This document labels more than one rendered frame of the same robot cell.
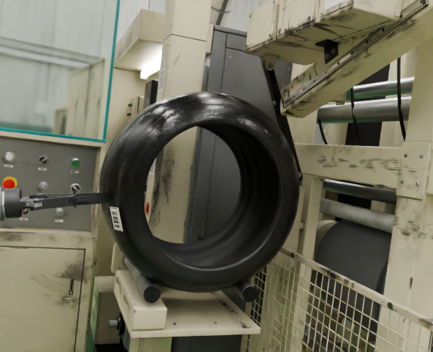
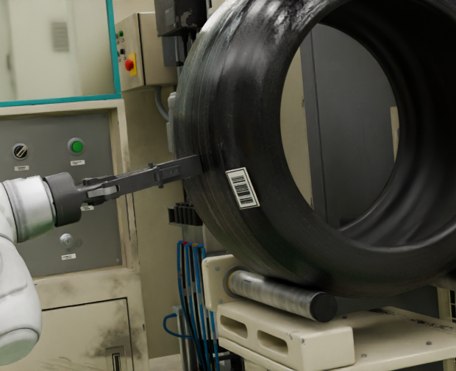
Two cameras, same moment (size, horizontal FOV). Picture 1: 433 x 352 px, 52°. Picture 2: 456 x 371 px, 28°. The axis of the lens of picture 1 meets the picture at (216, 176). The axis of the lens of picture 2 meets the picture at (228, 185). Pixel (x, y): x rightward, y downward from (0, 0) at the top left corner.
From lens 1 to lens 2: 0.38 m
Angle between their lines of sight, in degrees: 1
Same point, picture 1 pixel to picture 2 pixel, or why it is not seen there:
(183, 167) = (290, 102)
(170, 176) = not seen: hidden behind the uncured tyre
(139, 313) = (310, 342)
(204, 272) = (401, 252)
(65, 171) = (62, 164)
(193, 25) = not seen: outside the picture
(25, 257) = not seen: hidden behind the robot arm
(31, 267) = (41, 348)
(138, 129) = (246, 30)
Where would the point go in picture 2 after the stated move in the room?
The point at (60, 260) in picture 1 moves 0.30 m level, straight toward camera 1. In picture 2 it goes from (88, 324) to (120, 352)
